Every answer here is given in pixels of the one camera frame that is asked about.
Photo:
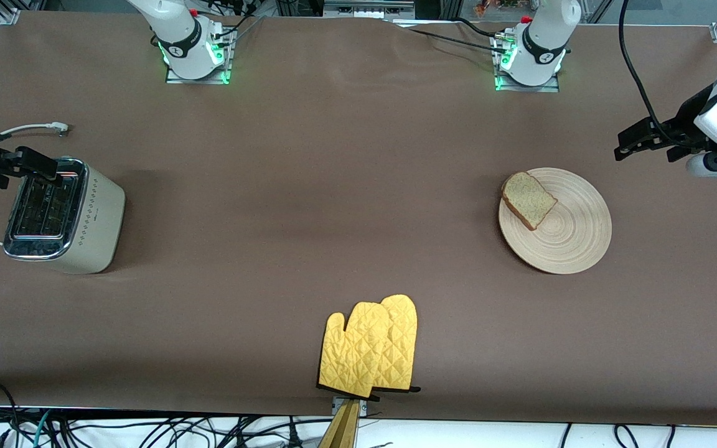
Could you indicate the cream and chrome toaster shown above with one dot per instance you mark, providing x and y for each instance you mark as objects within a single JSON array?
[{"x": 100, "y": 218}]

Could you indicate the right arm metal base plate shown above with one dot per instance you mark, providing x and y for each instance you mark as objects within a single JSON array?
[{"x": 200, "y": 80}]

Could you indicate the wooden camera post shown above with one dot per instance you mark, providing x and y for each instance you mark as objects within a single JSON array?
[{"x": 343, "y": 432}]

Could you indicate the slice of bread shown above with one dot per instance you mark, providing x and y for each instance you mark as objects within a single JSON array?
[{"x": 529, "y": 199}]

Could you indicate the orange background object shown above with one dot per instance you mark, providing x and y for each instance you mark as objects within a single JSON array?
[{"x": 486, "y": 7}]

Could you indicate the round wooden plate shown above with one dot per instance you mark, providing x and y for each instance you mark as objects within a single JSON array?
[{"x": 576, "y": 236}]

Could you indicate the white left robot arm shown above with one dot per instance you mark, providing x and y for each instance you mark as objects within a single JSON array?
[{"x": 542, "y": 43}]

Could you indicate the yellow quilted oven mitt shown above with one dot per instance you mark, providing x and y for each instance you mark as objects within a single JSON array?
[
  {"x": 352, "y": 348},
  {"x": 403, "y": 336}
]

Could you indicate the small metal post bracket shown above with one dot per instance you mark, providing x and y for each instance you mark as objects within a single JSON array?
[{"x": 335, "y": 404}]

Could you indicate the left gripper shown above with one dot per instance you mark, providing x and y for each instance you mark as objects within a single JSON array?
[{"x": 684, "y": 124}]

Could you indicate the small aluminium corner bracket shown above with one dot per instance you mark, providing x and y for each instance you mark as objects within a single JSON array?
[{"x": 7, "y": 15}]

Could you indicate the grey metal box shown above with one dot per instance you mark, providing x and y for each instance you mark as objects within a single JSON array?
[{"x": 365, "y": 9}]

